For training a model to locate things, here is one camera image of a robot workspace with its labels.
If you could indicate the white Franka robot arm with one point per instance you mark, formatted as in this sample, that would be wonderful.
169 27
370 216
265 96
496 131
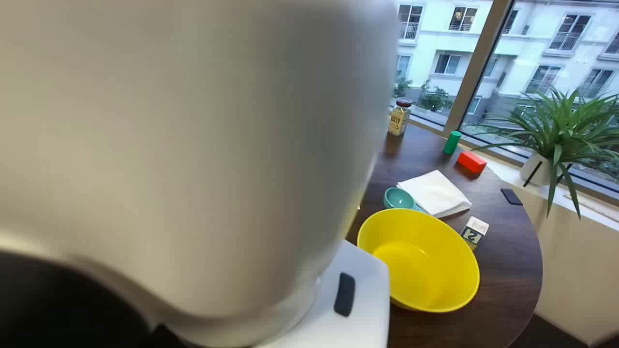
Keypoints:
194 141

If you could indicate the green block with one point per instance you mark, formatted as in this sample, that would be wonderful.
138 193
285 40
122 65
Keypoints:
451 143

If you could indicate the glass jar with yellow label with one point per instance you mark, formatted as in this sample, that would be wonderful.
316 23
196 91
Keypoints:
399 118

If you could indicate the red block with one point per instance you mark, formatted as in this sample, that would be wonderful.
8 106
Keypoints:
470 162

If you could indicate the yellow plastic bowl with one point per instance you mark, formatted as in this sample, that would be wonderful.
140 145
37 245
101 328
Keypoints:
418 261

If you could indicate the folded white napkin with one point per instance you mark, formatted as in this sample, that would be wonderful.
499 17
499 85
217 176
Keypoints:
436 191

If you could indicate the green potted plant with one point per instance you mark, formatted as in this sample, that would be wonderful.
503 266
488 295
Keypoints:
561 131

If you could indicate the small white card packet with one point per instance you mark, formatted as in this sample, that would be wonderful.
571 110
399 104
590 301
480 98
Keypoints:
476 230

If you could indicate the window frame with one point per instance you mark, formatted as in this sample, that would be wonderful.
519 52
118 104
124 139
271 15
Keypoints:
480 63

